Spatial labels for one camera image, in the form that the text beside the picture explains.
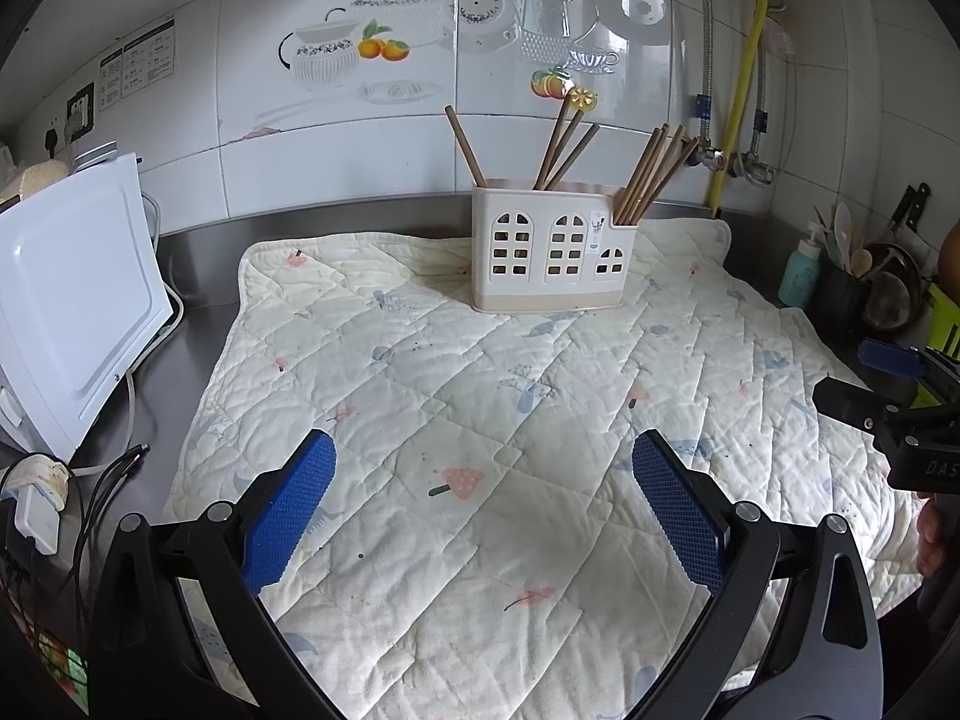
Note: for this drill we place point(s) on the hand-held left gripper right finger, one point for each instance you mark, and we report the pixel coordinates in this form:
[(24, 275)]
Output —
[(679, 517)]

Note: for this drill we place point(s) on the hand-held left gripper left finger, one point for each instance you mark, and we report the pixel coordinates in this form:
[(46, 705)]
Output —
[(292, 510)]

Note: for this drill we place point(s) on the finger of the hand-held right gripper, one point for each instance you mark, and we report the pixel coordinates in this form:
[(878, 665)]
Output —
[(851, 399), (892, 358)]

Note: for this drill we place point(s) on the white plastic utensil holder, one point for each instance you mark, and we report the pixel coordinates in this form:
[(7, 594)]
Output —
[(540, 292)]

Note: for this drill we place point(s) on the bunch of wooden chopsticks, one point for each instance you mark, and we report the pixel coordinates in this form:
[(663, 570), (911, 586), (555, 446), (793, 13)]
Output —
[(652, 172)]

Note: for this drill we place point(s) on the long brown wooden chopstick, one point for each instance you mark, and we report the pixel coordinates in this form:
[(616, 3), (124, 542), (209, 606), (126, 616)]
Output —
[(556, 142), (463, 146), (576, 154), (564, 146)]

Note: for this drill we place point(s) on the person's right hand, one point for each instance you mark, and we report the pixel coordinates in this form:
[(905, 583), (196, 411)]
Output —
[(931, 536)]

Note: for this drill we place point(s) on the dark metal pan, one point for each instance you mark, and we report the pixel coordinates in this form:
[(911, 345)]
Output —
[(892, 285)]

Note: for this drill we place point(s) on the black utensil crock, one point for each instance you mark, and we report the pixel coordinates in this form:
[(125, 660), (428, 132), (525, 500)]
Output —
[(841, 296)]

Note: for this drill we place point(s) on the wooden spoon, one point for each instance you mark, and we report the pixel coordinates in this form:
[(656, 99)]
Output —
[(862, 262)]

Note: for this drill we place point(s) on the orange round object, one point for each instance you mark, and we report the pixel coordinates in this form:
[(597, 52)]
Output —
[(951, 251)]

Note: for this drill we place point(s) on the teal pump bottle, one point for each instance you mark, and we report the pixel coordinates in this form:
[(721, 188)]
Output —
[(799, 274)]

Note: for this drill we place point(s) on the white plastic spatula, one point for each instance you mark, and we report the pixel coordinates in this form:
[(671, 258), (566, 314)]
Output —
[(841, 229)]

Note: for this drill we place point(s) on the quilted printed blanket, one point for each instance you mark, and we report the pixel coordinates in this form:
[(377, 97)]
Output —
[(480, 390)]

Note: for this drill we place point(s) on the metal water valve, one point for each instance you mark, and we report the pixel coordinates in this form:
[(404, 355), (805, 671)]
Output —
[(711, 159), (756, 169)]

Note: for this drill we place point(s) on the white power adapter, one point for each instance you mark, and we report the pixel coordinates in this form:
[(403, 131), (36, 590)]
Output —
[(36, 516)]

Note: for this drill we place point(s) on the white microwave oven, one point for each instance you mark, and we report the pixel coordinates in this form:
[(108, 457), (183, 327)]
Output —
[(67, 292)]

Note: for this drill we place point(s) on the yellow gas pipe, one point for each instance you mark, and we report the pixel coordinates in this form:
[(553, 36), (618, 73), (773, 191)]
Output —
[(742, 67)]

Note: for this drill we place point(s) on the beige cloth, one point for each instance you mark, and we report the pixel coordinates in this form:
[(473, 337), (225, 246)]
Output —
[(37, 178)]

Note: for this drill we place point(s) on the black wall socket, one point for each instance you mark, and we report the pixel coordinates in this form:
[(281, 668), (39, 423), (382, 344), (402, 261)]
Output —
[(81, 111)]

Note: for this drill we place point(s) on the wall notice sheet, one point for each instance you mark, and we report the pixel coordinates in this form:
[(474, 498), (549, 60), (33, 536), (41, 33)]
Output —
[(142, 60)]

